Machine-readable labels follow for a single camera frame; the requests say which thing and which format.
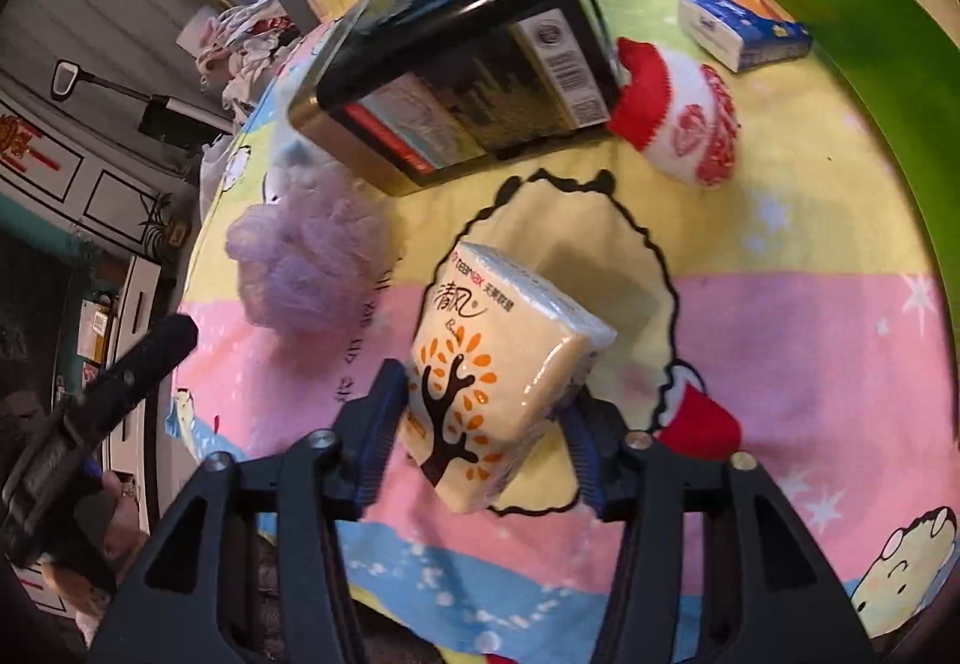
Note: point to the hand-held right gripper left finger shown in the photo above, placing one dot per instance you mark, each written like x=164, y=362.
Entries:
x=379, y=439

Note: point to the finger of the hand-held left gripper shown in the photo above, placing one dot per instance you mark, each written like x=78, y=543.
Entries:
x=150, y=360

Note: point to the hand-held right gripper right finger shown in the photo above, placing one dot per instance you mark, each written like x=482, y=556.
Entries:
x=581, y=458

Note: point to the cream tissue pack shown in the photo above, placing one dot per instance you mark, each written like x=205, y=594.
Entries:
x=487, y=371

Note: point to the purple plush toy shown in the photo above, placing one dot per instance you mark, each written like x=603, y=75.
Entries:
x=315, y=259

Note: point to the white red plush toy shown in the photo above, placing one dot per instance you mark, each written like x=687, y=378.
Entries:
x=675, y=116

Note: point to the blue tissue pack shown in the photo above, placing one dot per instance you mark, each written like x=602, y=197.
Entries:
x=750, y=30

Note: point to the green box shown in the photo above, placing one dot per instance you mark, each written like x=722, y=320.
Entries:
x=862, y=48

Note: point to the person's left hand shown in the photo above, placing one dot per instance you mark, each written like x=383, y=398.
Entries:
x=124, y=521

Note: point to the white cabinet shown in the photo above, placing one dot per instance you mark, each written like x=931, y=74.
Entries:
x=112, y=199

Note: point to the pile of clothes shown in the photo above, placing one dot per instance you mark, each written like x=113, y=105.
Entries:
x=240, y=45

